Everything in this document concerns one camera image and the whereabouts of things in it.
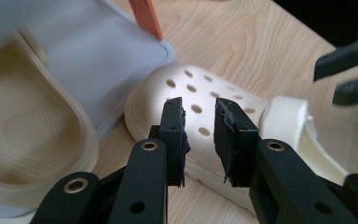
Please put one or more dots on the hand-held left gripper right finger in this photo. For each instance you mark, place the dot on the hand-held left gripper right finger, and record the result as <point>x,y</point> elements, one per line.
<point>236,149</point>

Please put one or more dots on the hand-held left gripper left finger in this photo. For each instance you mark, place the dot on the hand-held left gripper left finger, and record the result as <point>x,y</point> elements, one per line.
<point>174,140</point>

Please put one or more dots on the cream perforated clog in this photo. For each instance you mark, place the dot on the cream perforated clog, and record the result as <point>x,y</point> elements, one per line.
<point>28,124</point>
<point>199,93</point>

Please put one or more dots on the white two-tier shoe rack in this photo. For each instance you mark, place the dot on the white two-tier shoe rack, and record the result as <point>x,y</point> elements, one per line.
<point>99,56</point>

